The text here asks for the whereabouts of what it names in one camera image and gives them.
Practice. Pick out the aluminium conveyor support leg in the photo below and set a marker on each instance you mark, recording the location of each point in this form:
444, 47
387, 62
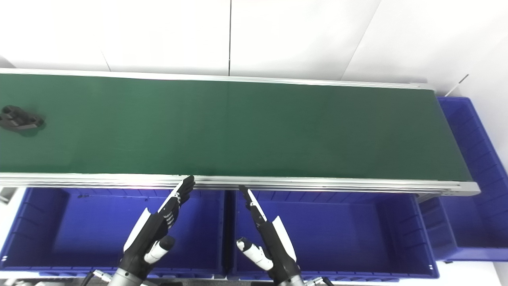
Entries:
6, 195

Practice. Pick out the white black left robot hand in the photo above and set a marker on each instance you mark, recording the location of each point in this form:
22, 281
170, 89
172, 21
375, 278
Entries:
152, 232

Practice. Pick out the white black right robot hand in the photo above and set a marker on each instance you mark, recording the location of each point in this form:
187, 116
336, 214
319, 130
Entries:
276, 246

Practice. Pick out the blue plastic bin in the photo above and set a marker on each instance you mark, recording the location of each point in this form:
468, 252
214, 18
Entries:
476, 178
341, 234
79, 230

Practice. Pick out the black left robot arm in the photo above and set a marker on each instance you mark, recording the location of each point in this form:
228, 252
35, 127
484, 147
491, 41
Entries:
123, 278

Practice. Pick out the green conveyor belt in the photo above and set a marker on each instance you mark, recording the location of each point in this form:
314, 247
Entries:
238, 127
317, 183

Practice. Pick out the thin grey rod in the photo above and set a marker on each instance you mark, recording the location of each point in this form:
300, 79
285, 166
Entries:
456, 85

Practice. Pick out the black flanged machine part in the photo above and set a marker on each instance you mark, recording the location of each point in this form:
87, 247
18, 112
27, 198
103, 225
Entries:
18, 118

